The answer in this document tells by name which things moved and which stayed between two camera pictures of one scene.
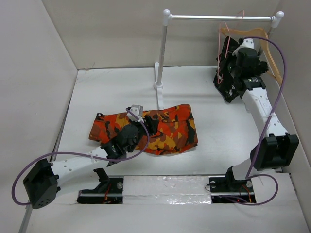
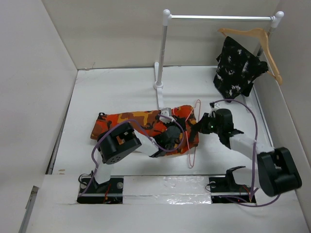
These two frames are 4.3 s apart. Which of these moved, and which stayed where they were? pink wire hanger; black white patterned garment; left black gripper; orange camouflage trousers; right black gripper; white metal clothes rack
Moved: left black gripper; right black gripper; pink wire hanger
Stayed: orange camouflage trousers; black white patterned garment; white metal clothes rack
